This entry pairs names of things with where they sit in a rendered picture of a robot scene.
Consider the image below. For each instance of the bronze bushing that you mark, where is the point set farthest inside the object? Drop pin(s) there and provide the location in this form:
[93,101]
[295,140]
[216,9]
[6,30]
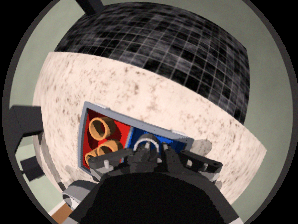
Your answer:
[91,154]
[113,144]
[95,127]

